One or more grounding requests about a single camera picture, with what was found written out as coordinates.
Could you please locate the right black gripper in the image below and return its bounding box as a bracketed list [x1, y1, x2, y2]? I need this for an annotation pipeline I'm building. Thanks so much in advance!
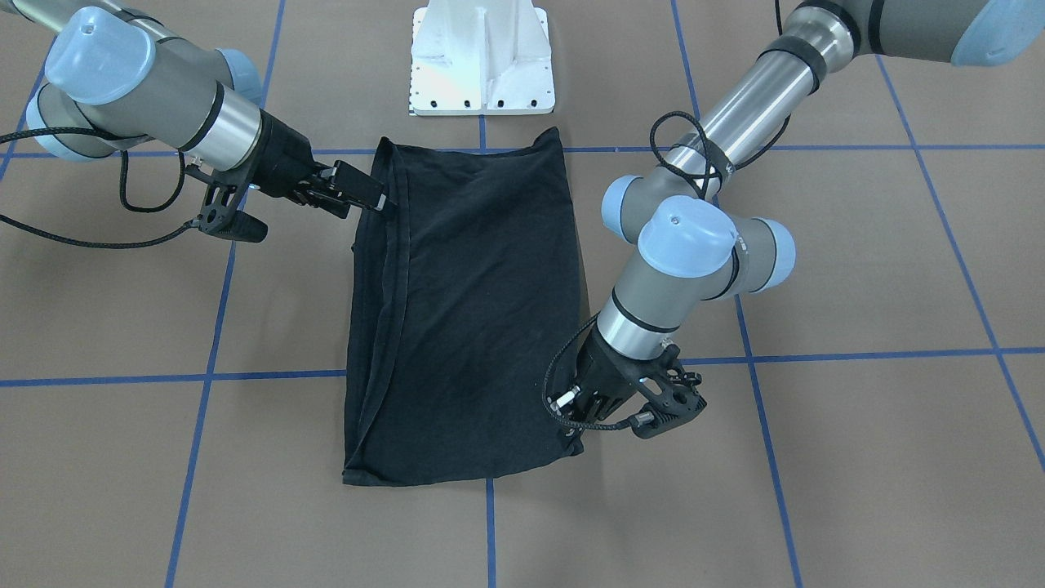
[247, 110, 397, 219]

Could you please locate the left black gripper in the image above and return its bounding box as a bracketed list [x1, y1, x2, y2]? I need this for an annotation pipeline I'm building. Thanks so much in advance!
[549, 327, 652, 442]

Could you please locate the black graphic t-shirt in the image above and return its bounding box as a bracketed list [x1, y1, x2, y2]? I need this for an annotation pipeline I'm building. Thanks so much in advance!
[342, 127, 587, 487]

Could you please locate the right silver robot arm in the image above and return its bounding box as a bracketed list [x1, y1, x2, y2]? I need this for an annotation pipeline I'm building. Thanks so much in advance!
[2, 1, 394, 222]

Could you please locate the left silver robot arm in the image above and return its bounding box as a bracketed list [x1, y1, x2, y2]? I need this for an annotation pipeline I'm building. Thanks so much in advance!
[680, 38, 1043, 468]

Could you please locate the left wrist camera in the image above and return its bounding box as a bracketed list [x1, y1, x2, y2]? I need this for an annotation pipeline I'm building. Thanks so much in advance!
[627, 343, 709, 439]

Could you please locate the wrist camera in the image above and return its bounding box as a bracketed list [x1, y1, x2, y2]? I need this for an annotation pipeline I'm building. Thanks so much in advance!
[627, 343, 709, 439]
[186, 163, 268, 244]

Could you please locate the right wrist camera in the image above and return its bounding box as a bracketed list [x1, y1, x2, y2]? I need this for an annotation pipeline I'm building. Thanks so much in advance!
[186, 163, 268, 244]

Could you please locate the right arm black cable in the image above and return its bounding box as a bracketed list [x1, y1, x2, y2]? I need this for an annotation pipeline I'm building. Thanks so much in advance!
[0, 127, 201, 250]

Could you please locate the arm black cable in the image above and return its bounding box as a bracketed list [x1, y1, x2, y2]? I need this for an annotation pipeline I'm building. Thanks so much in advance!
[0, 127, 201, 250]
[543, 110, 793, 434]

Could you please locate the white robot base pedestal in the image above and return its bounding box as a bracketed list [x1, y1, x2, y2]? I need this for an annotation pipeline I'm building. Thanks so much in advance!
[408, 1, 556, 117]

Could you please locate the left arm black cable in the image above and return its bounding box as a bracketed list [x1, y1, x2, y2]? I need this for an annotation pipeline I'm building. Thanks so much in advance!
[543, 110, 793, 434]

